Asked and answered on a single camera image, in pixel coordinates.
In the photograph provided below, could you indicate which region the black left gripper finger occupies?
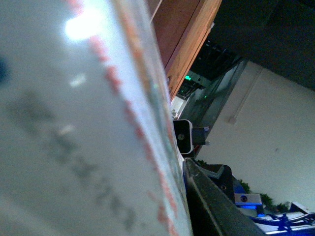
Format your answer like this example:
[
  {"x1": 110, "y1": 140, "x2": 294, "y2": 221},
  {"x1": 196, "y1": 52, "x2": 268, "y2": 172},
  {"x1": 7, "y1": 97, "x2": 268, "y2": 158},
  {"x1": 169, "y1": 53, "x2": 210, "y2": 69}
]
[{"x1": 183, "y1": 158, "x2": 264, "y2": 236}]

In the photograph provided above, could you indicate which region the white black webcam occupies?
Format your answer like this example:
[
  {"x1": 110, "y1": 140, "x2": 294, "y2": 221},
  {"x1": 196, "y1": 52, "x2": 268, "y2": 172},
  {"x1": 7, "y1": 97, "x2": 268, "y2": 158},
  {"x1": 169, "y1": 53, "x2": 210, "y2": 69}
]
[{"x1": 173, "y1": 119, "x2": 193, "y2": 154}]

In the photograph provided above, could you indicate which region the brown wooden cabinet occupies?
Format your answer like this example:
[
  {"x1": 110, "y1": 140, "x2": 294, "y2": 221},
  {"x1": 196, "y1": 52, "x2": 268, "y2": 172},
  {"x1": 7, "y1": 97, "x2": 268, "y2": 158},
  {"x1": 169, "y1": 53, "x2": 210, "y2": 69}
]
[{"x1": 148, "y1": 0, "x2": 221, "y2": 98}]

